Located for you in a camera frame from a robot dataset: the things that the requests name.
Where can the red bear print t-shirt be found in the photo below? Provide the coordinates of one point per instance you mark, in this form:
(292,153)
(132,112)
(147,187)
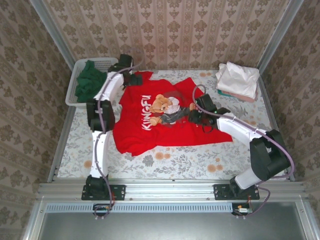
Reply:
(140,135)

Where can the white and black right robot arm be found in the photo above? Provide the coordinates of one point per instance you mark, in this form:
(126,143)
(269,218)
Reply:
(270,160)

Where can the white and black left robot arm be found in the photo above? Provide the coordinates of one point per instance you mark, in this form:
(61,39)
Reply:
(100,155)

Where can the stack of folded clothes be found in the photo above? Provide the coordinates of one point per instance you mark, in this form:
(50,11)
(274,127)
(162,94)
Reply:
(237,80)

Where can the folded teal t-shirt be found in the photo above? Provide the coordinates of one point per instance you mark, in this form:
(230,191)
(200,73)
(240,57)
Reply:
(219,92)

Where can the crumpled green t-shirt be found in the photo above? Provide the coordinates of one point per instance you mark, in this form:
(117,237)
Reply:
(87,85)

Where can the folded pink t-shirt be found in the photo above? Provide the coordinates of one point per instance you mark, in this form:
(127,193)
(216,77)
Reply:
(246,98)

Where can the floral print tablecloth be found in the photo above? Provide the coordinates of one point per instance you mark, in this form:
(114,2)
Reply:
(175,165)

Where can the white plastic laundry basket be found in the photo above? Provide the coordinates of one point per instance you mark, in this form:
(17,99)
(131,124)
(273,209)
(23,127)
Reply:
(72,95)

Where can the small connector board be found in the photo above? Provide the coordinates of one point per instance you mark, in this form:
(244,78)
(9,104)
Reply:
(243,210)
(101,209)

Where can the grey metal panel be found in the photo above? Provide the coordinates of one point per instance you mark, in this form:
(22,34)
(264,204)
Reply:
(170,227)

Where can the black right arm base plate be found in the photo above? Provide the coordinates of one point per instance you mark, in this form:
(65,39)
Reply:
(221,192)

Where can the aluminium frame cross rail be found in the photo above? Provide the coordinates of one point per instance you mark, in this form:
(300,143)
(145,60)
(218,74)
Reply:
(170,190)

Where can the aluminium frame post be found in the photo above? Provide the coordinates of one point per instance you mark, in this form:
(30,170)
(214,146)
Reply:
(280,32)
(52,32)

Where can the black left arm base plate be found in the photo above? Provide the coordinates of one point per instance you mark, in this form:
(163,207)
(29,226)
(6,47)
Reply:
(118,192)

